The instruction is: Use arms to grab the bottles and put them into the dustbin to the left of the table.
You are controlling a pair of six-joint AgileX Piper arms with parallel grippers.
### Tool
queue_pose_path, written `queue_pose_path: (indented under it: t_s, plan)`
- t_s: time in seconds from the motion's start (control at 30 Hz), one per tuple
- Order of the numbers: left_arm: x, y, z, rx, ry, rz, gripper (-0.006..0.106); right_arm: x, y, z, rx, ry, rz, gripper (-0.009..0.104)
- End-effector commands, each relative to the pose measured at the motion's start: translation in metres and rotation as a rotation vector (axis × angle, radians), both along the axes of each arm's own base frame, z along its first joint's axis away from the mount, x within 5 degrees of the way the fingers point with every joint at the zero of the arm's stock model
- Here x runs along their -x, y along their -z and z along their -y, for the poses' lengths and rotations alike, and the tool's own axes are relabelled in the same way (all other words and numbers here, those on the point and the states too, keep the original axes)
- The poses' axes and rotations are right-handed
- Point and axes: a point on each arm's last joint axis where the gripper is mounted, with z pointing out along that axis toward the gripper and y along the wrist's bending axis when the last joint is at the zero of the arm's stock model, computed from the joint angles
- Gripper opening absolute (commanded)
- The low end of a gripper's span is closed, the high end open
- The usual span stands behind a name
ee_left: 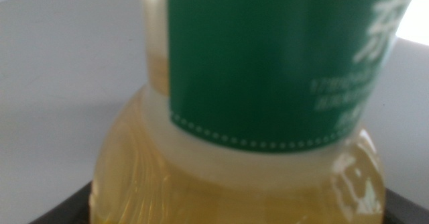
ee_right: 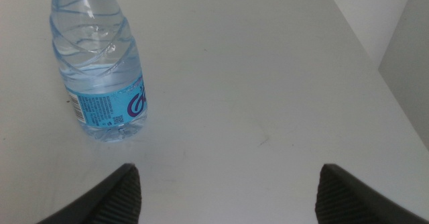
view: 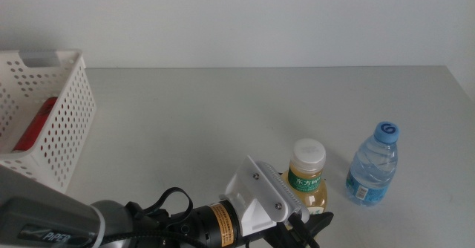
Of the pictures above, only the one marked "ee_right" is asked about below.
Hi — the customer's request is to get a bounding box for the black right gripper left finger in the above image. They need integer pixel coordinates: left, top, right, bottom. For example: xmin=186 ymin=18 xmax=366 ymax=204
xmin=36 ymin=162 xmax=142 ymax=224

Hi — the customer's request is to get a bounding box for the clear water bottle blue cap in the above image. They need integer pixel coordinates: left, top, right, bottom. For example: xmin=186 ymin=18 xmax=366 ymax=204
xmin=49 ymin=0 xmax=148 ymax=143

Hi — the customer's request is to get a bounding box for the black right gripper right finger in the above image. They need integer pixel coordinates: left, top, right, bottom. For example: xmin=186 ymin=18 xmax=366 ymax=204
xmin=314 ymin=163 xmax=429 ymax=224

